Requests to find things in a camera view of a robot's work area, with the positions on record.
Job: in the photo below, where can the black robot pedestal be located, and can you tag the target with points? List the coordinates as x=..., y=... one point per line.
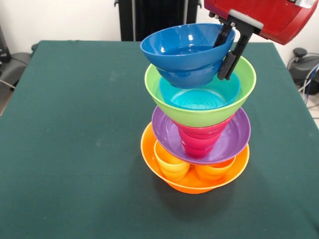
x=154, y=20

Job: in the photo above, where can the yellow cup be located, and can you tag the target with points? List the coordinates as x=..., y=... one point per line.
x=173, y=169

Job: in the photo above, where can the orange cup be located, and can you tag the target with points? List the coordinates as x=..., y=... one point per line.
x=211, y=173

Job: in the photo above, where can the light green bowl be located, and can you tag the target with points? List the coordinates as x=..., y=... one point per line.
x=199, y=118

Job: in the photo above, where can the dark green tablecloth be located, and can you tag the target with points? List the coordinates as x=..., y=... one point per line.
x=74, y=149

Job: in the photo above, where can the purple bowl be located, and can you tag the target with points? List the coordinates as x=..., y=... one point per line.
x=164, y=132

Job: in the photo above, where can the large orange bowl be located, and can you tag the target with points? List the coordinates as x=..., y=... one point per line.
x=149, y=159

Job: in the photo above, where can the black metal stand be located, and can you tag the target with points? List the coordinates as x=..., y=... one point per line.
x=3, y=49

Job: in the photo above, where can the red-pink bowl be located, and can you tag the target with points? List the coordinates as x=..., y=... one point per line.
x=202, y=129

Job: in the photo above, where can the light blue bowl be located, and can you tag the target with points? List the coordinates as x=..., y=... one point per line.
x=199, y=99

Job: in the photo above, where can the red-pink cup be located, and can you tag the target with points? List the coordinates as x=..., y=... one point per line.
x=199, y=147

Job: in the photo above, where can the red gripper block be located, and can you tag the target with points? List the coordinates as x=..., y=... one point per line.
x=269, y=17

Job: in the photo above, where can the dark blue bowl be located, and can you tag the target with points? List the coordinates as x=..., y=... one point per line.
x=179, y=67

